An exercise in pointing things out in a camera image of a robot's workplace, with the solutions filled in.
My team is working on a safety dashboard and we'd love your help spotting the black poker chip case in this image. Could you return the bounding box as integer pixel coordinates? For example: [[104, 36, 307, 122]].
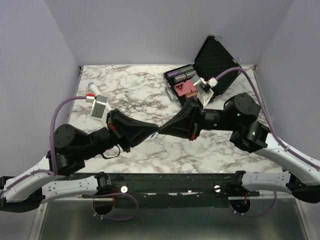
[[163, 34, 240, 106]]

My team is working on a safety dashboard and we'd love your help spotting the purple chip stack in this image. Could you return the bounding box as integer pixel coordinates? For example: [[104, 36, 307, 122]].
[[167, 70, 180, 78]]

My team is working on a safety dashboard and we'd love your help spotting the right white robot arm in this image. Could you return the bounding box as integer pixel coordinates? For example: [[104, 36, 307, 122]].
[[158, 93, 320, 204]]

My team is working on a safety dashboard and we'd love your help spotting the pink playing card deck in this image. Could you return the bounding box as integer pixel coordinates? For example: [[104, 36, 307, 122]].
[[174, 82, 192, 97]]

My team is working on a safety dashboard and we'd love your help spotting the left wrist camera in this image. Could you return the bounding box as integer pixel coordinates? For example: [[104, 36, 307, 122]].
[[85, 93, 108, 125]]

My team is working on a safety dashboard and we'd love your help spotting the black table front rail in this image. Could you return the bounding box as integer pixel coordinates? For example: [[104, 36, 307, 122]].
[[69, 172, 276, 208]]

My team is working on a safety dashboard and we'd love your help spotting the green chip stack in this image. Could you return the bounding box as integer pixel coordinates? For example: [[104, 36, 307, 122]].
[[178, 65, 194, 75]]

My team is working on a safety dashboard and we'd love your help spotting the brown chip stack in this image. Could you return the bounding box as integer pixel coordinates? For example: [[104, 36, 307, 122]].
[[185, 91, 198, 100]]

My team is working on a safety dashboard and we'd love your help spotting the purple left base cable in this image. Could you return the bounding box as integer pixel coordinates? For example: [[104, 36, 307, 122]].
[[93, 187, 141, 221]]

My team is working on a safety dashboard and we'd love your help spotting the white microphone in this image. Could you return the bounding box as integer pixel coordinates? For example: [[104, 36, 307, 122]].
[[88, 82, 112, 112]]

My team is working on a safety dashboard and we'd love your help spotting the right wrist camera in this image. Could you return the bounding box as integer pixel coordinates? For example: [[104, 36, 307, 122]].
[[190, 75, 218, 108]]

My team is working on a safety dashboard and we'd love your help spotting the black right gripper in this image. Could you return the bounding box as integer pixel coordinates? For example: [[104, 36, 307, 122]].
[[159, 96, 238, 141]]

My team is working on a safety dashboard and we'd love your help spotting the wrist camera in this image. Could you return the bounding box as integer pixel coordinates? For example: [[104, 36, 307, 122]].
[[85, 93, 108, 125], [190, 75, 218, 108]]

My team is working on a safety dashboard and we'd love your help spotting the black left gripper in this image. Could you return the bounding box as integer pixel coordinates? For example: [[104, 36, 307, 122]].
[[80, 109, 161, 161]]

